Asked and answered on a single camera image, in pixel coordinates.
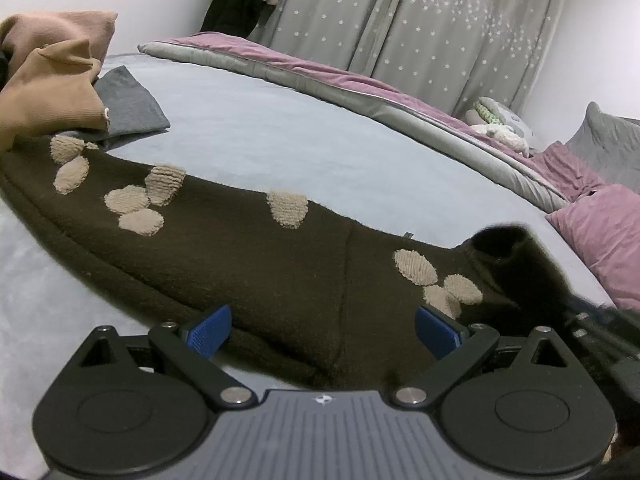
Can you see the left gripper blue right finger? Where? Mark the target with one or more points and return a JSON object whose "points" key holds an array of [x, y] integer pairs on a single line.
{"points": [[439, 333]]}

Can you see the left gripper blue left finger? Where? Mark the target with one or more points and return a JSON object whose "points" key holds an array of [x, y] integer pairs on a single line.
{"points": [[207, 333]]}

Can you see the dark brown patterned sweater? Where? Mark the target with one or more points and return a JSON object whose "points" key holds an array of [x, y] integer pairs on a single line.
{"points": [[327, 302]]}

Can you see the large pink pillow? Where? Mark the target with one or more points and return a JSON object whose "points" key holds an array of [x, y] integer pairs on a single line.
{"points": [[603, 230]]}

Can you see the pink grey duvet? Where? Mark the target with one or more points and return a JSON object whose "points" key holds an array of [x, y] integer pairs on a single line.
{"points": [[369, 98]]}

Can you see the white plush toy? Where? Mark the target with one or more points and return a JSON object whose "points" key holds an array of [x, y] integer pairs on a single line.
{"points": [[505, 135]]}

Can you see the light blue bed sheet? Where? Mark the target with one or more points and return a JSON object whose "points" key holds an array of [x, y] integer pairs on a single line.
{"points": [[248, 133]]}

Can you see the grey white small pillow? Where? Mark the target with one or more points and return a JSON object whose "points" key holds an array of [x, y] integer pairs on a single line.
{"points": [[488, 111]]}

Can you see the folded grey garment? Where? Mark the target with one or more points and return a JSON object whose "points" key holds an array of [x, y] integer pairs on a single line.
{"points": [[131, 109]]}

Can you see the tan brown garment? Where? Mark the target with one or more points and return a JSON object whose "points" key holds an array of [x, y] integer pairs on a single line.
{"points": [[52, 91]]}

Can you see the grey dotted curtain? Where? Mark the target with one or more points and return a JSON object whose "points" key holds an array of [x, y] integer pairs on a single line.
{"points": [[447, 53]]}

